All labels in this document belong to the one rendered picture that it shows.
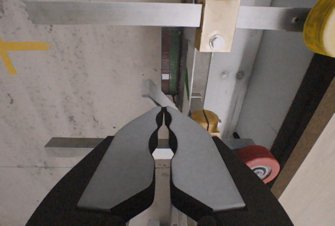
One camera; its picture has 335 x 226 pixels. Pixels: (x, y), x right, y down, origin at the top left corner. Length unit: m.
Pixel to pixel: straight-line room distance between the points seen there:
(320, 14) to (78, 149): 0.43
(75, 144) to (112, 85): 0.91
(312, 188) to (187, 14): 0.43
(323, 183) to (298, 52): 0.28
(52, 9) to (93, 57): 0.93
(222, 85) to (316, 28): 0.33
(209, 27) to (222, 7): 0.03
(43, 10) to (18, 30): 1.14
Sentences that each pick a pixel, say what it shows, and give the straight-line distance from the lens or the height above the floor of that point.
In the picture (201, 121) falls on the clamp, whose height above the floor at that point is 0.86.
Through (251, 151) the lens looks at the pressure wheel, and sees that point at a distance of 0.33.
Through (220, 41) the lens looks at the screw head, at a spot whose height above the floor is 0.85.
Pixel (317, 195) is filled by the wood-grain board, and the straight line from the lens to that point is 0.51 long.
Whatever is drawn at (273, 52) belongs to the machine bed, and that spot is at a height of 0.69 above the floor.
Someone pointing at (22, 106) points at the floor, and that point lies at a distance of 1.73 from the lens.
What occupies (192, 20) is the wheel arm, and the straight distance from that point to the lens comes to 0.26.
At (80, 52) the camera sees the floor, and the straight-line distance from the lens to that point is 1.25.
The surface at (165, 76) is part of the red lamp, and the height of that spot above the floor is 0.70.
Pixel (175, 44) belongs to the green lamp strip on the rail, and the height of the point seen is 0.70.
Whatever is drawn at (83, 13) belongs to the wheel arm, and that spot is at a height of 0.83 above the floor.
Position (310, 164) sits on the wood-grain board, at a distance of 0.40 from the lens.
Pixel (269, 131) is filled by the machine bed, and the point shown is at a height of 0.78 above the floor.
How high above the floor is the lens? 1.09
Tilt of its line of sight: 61 degrees down
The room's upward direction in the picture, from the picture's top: 179 degrees clockwise
